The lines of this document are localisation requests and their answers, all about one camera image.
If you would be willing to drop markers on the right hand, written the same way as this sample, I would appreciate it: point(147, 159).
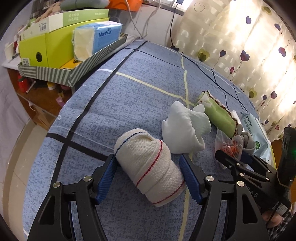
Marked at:
point(271, 219)

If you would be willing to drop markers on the cream bandage towel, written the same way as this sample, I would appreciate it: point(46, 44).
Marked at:
point(147, 162)

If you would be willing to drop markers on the blue bed sheet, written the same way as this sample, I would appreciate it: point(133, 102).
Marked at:
point(134, 89)

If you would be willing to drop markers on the grey remote device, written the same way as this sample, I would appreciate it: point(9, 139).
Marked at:
point(70, 5)

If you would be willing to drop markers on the orange candy plastic bag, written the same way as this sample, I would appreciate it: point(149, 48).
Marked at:
point(231, 146)

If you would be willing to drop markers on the green cardboard box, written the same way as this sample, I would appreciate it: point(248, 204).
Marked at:
point(48, 43)

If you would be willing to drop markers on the white glove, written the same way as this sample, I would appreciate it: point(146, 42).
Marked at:
point(184, 129)

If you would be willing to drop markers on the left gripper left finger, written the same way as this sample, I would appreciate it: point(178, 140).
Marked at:
point(54, 217)

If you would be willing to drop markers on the heart pattern curtain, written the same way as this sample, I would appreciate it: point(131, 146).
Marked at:
point(248, 43)

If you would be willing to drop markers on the orange tray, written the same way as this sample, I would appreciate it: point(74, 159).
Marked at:
point(134, 5)

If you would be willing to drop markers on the wet wipes pack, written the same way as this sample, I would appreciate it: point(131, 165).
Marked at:
point(263, 148)

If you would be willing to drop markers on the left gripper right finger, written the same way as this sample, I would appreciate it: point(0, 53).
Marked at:
point(227, 207)

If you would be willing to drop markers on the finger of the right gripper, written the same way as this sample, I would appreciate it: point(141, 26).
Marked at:
point(257, 164)
point(238, 172)

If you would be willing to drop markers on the striped tray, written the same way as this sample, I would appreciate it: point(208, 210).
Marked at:
point(74, 70)

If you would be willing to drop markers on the blue tissue pack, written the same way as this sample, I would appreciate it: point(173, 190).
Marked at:
point(90, 38)

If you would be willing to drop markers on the green cloth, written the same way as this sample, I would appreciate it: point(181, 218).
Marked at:
point(217, 113)

